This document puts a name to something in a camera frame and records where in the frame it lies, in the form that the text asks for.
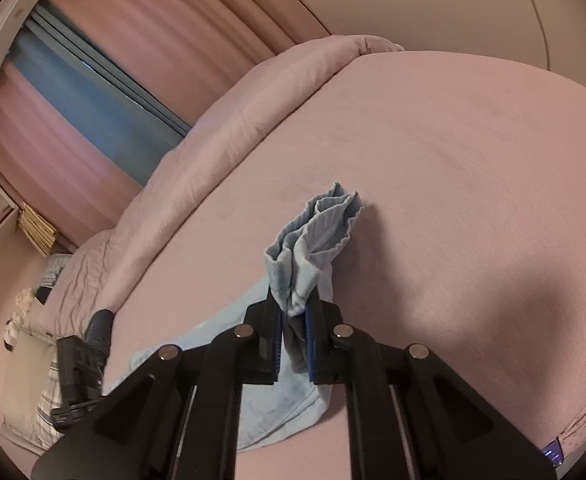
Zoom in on pink duvet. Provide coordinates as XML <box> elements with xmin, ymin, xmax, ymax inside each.
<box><xmin>38</xmin><ymin>35</ymin><xmax>406</xmax><ymax>336</ymax></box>

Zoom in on dark device with screen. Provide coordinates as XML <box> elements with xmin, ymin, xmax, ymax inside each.
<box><xmin>543</xmin><ymin>439</ymin><xmax>566</xmax><ymax>468</ymax></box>

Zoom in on plaid pillow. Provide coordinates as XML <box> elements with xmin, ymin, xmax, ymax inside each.
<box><xmin>0</xmin><ymin>355</ymin><xmax>66</xmax><ymax>448</ymax></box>

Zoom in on black and white plush toy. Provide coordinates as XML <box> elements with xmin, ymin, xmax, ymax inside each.
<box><xmin>4</xmin><ymin>287</ymin><xmax>36</xmax><ymax>348</ymax></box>

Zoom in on pink patterned cloth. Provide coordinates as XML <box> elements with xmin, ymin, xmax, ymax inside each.
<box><xmin>558</xmin><ymin>392</ymin><xmax>586</xmax><ymax>461</ymax></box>

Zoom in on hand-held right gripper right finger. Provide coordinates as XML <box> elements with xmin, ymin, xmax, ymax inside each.
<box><xmin>305</xmin><ymin>300</ymin><xmax>556</xmax><ymax>480</ymax></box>

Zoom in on pink curtain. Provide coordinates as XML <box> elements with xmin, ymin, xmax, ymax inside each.
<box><xmin>38</xmin><ymin>0</ymin><xmax>334</xmax><ymax>126</ymax></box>
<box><xmin>0</xmin><ymin>65</ymin><xmax>144</xmax><ymax>251</ymax></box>

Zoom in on blue curtain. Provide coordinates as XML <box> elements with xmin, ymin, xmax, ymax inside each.
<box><xmin>3</xmin><ymin>5</ymin><xmax>194</xmax><ymax>186</ymax></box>

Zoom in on yellow hanging tassel fringe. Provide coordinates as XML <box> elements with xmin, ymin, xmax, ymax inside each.
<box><xmin>17</xmin><ymin>203</ymin><xmax>59</xmax><ymax>253</ymax></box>

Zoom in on striped blue cloth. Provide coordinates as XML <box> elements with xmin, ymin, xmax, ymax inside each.
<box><xmin>38</xmin><ymin>254</ymin><xmax>74</xmax><ymax>291</ymax></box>

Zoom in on light blue strawberry print pants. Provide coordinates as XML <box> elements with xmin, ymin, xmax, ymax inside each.
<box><xmin>123</xmin><ymin>182</ymin><xmax>366</xmax><ymax>451</ymax></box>

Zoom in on dark folded cloth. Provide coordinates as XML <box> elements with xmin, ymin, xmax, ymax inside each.
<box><xmin>84</xmin><ymin>309</ymin><xmax>116</xmax><ymax>361</ymax></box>

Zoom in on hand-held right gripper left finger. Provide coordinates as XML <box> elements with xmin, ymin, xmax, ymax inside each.
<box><xmin>30</xmin><ymin>300</ymin><xmax>284</xmax><ymax>480</ymax></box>

